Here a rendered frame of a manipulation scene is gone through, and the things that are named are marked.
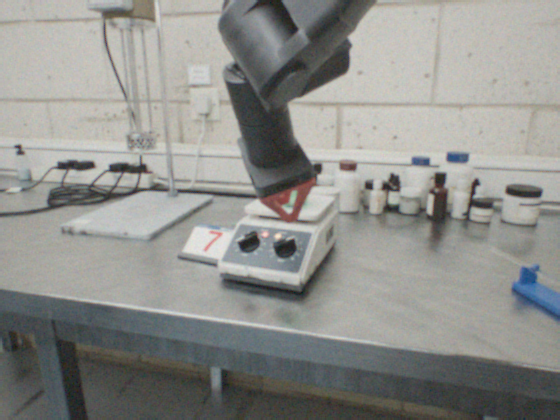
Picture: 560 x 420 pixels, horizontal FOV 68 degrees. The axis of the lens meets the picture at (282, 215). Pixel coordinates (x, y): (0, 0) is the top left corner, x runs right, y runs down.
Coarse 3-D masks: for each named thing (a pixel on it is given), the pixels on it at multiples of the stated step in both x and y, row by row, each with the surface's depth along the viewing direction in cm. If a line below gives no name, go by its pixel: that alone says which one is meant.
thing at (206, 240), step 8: (200, 232) 70; (208, 232) 70; (216, 232) 69; (224, 232) 69; (192, 240) 70; (200, 240) 69; (208, 240) 69; (216, 240) 68; (224, 240) 68; (192, 248) 69; (200, 248) 68; (208, 248) 68; (216, 248) 67; (224, 248) 67
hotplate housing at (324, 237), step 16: (336, 208) 71; (256, 224) 63; (272, 224) 62; (288, 224) 62; (304, 224) 62; (320, 224) 62; (336, 224) 70; (320, 240) 61; (336, 240) 71; (320, 256) 62; (224, 272) 59; (240, 272) 58; (256, 272) 57; (272, 272) 56; (288, 272) 55; (304, 272) 55; (288, 288) 56
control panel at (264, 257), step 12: (240, 228) 63; (252, 228) 62; (264, 228) 62; (276, 228) 61; (264, 240) 60; (276, 240) 60; (300, 240) 59; (228, 252) 60; (240, 252) 59; (252, 252) 59; (264, 252) 58; (300, 252) 57; (252, 264) 57; (264, 264) 57; (276, 264) 56; (288, 264) 56; (300, 264) 56
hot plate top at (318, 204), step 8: (256, 200) 68; (312, 200) 68; (320, 200) 68; (328, 200) 68; (248, 208) 64; (256, 208) 63; (264, 208) 63; (312, 208) 63; (320, 208) 63; (328, 208) 66; (304, 216) 60; (312, 216) 60; (320, 216) 62
